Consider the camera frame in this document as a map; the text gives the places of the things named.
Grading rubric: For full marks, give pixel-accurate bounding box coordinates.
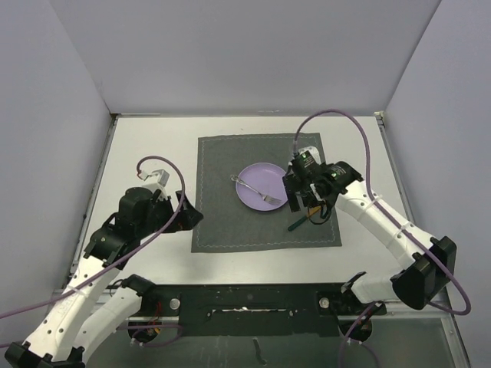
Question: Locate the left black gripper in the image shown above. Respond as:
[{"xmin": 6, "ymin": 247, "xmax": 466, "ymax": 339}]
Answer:
[{"xmin": 137, "ymin": 189, "xmax": 202, "ymax": 238}]

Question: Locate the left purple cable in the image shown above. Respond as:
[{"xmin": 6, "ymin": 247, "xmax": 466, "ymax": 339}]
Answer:
[{"xmin": 0, "ymin": 155, "xmax": 187, "ymax": 348}]

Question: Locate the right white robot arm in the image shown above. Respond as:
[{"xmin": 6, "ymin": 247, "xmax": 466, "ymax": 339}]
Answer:
[{"xmin": 282, "ymin": 154, "xmax": 456, "ymax": 314}]

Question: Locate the aluminium frame rail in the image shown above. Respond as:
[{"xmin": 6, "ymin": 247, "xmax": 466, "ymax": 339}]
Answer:
[{"xmin": 30, "ymin": 287, "xmax": 471, "ymax": 368}]

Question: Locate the purple plastic plate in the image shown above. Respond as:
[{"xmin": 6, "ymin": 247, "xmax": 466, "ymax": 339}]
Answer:
[{"xmin": 235, "ymin": 163, "xmax": 288, "ymax": 212}]

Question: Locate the grey cloth placemat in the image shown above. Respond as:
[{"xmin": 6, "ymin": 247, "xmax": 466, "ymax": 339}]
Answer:
[{"xmin": 191, "ymin": 133, "xmax": 342, "ymax": 253}]

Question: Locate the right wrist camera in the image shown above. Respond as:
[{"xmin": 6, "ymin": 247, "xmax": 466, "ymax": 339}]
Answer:
[{"xmin": 291, "ymin": 152, "xmax": 323, "ymax": 181}]

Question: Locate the yellow green knife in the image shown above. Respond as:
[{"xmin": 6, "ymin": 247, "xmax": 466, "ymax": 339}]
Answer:
[{"xmin": 288, "ymin": 206, "xmax": 321, "ymax": 232}]

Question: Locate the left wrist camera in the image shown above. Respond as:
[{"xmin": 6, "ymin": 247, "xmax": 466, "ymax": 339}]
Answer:
[{"xmin": 137, "ymin": 169, "xmax": 170, "ymax": 191}]

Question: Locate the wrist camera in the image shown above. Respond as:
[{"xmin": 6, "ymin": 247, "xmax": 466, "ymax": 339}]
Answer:
[
  {"xmin": 137, "ymin": 169, "xmax": 170, "ymax": 191},
  {"xmin": 291, "ymin": 152, "xmax": 323, "ymax": 181}
]

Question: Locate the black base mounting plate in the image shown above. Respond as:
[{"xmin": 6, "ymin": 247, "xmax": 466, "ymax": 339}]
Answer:
[{"xmin": 124, "ymin": 283, "xmax": 366, "ymax": 343}]

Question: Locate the ornate silver fork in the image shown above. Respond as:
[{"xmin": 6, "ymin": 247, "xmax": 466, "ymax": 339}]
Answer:
[{"xmin": 230, "ymin": 175, "xmax": 283, "ymax": 205}]

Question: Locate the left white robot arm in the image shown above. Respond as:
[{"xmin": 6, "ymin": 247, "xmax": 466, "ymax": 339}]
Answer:
[{"xmin": 5, "ymin": 184, "xmax": 203, "ymax": 367}]

